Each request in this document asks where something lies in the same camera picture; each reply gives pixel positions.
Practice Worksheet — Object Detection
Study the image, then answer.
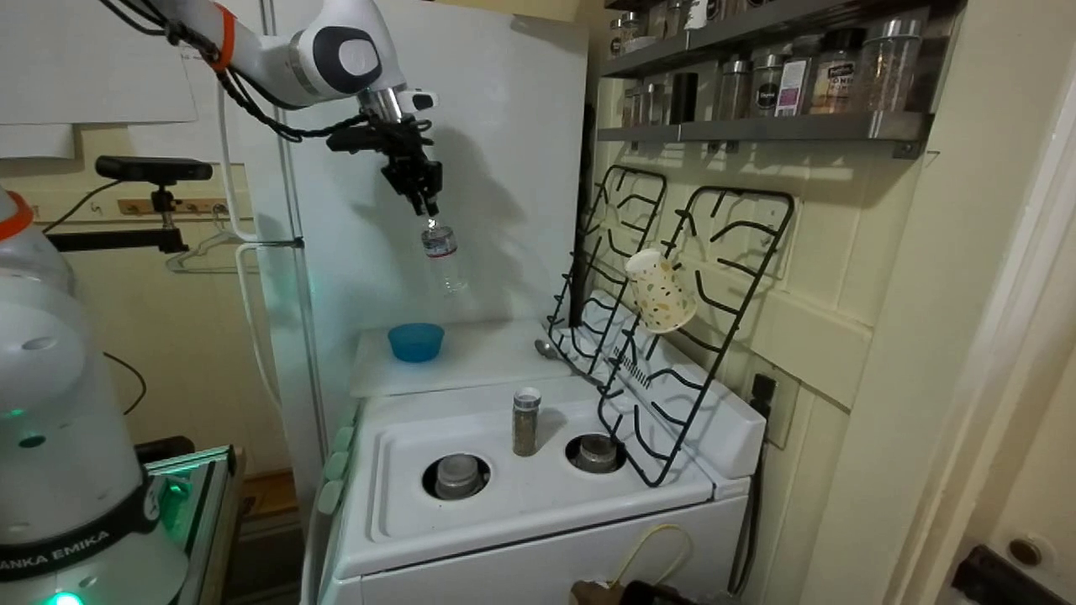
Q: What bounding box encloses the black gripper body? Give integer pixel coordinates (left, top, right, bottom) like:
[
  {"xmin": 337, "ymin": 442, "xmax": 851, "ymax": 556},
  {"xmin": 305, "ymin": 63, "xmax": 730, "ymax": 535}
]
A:
[{"xmin": 378, "ymin": 110, "xmax": 448, "ymax": 215}]

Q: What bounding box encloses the clear plastic bottle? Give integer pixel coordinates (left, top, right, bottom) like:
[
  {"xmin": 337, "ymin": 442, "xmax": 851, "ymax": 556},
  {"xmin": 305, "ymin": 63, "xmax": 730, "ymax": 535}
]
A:
[{"xmin": 418, "ymin": 219, "xmax": 479, "ymax": 300}]

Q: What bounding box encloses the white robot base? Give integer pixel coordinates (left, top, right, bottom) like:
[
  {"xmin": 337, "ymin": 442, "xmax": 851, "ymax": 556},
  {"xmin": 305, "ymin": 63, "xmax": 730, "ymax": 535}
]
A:
[{"xmin": 0, "ymin": 183, "xmax": 245, "ymax": 605}]

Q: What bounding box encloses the blue bowl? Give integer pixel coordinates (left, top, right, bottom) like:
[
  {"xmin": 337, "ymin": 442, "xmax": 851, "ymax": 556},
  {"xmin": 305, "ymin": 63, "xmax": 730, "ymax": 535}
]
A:
[{"xmin": 385, "ymin": 318, "xmax": 452, "ymax": 366}]

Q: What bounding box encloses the white refrigerator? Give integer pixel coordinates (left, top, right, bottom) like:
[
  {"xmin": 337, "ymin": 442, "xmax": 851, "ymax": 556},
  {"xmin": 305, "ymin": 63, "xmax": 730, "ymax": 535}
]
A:
[{"xmin": 212, "ymin": 0, "xmax": 594, "ymax": 483}]

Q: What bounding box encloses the small black stove grate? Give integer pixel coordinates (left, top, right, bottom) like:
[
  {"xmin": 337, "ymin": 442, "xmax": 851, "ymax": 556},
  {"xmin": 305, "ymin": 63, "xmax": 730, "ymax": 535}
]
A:
[{"xmin": 544, "ymin": 161, "xmax": 673, "ymax": 397}]

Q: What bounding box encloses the grey spice shaker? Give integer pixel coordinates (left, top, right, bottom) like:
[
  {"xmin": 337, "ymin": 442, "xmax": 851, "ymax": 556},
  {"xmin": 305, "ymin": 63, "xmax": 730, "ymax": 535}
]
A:
[{"xmin": 511, "ymin": 386, "xmax": 544, "ymax": 460}]

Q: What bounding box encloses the round stove burner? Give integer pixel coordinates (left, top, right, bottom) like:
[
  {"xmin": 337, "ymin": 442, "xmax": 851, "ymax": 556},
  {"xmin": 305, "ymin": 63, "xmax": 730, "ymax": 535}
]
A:
[
  {"xmin": 418, "ymin": 451, "xmax": 495, "ymax": 502},
  {"xmin": 561, "ymin": 431, "xmax": 629, "ymax": 477}
]

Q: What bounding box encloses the large black stove grate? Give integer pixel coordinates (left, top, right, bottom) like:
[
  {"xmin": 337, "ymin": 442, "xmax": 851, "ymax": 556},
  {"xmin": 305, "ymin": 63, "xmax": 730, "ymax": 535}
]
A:
[{"xmin": 593, "ymin": 180, "xmax": 797, "ymax": 489}]

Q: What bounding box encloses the white gas stove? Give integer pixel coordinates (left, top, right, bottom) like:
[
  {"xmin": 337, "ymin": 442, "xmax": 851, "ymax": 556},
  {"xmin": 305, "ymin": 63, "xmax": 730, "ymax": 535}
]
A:
[{"xmin": 300, "ymin": 315, "xmax": 774, "ymax": 605}]

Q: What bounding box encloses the small dark spice jar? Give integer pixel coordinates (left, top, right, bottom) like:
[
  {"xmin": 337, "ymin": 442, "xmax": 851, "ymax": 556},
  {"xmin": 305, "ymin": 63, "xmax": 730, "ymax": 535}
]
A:
[{"xmin": 714, "ymin": 52, "xmax": 755, "ymax": 124}]

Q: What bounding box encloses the white label spice jar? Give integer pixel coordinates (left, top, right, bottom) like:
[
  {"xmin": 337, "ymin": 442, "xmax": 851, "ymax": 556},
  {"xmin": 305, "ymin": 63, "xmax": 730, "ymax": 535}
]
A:
[{"xmin": 769, "ymin": 43, "xmax": 816, "ymax": 120}]

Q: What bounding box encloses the brown label spice jar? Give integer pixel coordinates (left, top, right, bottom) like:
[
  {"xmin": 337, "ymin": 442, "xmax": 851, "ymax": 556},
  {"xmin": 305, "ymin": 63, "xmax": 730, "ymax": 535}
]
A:
[{"xmin": 807, "ymin": 27, "xmax": 871, "ymax": 120}]

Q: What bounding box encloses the tall clear glass jar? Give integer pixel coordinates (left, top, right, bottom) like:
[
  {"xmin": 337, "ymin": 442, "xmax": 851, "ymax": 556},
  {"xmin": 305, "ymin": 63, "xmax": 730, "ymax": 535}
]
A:
[{"xmin": 863, "ymin": 14, "xmax": 934, "ymax": 143}]

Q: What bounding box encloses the round door knob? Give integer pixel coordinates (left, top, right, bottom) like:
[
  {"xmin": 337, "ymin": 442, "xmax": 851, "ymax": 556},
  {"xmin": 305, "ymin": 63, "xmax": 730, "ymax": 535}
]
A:
[{"xmin": 1004, "ymin": 535, "xmax": 1046, "ymax": 572}]

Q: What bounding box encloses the black camera on stand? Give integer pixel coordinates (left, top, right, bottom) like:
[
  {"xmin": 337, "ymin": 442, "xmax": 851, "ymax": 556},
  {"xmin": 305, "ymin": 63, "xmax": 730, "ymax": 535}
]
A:
[{"xmin": 41, "ymin": 155, "xmax": 218, "ymax": 257}]

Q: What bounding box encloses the black wall cable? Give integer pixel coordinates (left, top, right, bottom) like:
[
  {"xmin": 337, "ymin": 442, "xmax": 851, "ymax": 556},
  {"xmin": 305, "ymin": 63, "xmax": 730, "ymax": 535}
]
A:
[{"xmin": 98, "ymin": 345, "xmax": 151, "ymax": 418}]

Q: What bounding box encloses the grey wall spice shelf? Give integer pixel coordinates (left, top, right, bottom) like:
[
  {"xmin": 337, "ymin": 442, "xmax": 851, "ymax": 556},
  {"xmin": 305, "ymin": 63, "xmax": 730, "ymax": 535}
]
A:
[{"xmin": 593, "ymin": 0, "xmax": 969, "ymax": 161}]

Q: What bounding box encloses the wall power outlet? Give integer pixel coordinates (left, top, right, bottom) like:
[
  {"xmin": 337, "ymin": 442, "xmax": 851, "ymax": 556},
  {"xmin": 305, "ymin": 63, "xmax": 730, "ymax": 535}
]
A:
[{"xmin": 747, "ymin": 368, "xmax": 802, "ymax": 453}]

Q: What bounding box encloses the beige looped cord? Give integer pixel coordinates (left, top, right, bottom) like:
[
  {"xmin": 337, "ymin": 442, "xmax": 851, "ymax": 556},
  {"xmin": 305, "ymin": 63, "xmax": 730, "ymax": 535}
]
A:
[{"xmin": 616, "ymin": 520, "xmax": 701, "ymax": 590}]

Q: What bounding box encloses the black power cable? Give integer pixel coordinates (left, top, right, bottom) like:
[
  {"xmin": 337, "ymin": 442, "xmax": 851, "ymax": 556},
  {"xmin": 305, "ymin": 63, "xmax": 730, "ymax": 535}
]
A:
[{"xmin": 724, "ymin": 442, "xmax": 766, "ymax": 599}]

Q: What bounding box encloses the black door handle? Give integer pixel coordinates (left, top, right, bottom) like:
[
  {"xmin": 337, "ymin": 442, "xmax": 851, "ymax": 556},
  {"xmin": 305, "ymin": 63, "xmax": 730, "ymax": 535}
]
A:
[{"xmin": 947, "ymin": 542, "xmax": 1070, "ymax": 605}]

